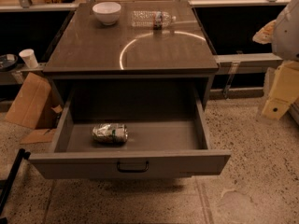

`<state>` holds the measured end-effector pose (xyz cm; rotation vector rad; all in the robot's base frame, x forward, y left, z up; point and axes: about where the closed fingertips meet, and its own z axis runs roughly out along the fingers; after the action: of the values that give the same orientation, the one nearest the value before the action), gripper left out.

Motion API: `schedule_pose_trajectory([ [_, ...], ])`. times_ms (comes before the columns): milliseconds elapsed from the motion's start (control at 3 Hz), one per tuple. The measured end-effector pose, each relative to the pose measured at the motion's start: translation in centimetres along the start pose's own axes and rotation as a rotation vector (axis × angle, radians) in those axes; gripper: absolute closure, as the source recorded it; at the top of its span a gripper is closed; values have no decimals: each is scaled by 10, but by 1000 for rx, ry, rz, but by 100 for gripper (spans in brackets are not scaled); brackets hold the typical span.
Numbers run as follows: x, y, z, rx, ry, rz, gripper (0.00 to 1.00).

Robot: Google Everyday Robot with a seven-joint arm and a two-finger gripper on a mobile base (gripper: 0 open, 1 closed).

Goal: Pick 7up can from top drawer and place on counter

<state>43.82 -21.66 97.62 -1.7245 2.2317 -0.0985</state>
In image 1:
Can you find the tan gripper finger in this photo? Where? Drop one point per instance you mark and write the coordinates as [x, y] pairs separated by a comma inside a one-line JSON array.
[[264, 35], [284, 90]]

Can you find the crushed silver green soda can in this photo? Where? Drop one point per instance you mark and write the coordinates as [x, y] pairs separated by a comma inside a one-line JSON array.
[[114, 133]]

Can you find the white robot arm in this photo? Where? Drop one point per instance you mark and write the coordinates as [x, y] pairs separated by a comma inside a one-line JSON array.
[[283, 35]]

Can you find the grey counter cabinet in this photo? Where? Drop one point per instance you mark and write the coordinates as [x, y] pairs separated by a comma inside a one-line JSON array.
[[88, 48]]

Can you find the grey open top drawer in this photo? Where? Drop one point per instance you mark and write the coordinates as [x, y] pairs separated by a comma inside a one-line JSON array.
[[166, 127]]

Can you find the clear plastic water bottle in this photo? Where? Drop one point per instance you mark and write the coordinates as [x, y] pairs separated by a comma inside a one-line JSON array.
[[151, 19]]

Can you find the white ceramic bowl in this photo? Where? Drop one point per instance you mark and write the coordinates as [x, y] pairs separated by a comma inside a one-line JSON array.
[[107, 12]]

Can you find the brown cardboard sheet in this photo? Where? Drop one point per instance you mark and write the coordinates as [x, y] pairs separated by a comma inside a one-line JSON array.
[[36, 105]]

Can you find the white paper cup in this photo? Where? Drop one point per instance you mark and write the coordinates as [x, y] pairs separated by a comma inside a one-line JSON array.
[[28, 56]]

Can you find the small brown cardboard piece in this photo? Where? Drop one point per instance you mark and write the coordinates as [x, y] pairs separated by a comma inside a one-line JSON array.
[[39, 136]]

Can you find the black round dish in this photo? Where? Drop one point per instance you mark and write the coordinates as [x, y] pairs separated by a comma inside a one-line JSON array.
[[8, 62]]

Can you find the black metal stand leg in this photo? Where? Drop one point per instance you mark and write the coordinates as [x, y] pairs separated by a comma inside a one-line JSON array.
[[6, 185]]

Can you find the black drawer handle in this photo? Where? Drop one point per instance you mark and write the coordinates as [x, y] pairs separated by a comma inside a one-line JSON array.
[[132, 168]]

